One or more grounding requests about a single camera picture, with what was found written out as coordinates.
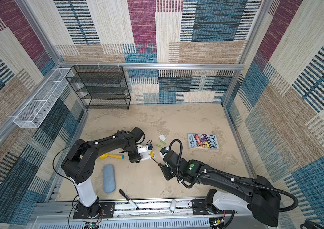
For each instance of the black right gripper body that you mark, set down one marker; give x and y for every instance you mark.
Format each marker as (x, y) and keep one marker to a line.
(169, 172)

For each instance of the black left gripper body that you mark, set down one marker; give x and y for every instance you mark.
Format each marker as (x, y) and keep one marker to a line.
(134, 156)

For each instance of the black yellow screwdriver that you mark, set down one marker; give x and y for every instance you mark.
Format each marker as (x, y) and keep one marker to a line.
(160, 165)

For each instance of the white air conditioner remote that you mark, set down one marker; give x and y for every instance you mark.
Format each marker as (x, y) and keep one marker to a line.
(147, 155)

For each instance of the white battery cover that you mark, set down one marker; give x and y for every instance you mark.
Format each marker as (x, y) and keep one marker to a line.
(162, 137)

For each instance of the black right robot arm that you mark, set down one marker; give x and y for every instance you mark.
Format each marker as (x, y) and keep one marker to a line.
(257, 195)

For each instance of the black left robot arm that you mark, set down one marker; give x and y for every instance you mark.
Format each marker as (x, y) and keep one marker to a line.
(78, 166)

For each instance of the yellow scraper with blue tip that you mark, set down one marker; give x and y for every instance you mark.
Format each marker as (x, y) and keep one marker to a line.
(104, 156)

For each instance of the blue grey glasses case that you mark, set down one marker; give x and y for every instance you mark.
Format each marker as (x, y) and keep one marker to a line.
(109, 182)

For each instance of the colourful magazine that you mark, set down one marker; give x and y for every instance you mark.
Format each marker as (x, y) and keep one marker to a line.
(203, 141)

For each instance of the black marker pen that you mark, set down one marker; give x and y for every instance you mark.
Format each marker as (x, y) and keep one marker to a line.
(129, 200)

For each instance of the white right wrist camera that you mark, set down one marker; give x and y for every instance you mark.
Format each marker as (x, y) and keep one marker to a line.
(163, 152)

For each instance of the white cylinder on rail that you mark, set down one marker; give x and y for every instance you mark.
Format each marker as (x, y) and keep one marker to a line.
(173, 206)

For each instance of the aluminium front rail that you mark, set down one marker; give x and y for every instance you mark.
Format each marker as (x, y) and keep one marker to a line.
(123, 209)

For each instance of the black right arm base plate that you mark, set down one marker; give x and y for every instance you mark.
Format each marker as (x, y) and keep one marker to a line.
(200, 207)

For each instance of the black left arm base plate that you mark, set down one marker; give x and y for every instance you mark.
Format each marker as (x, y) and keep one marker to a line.
(98, 210)

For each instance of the black wire mesh shelf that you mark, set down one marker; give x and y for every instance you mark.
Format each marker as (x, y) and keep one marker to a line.
(100, 87)

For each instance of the white wire mesh basket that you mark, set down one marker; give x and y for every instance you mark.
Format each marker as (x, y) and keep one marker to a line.
(36, 110)

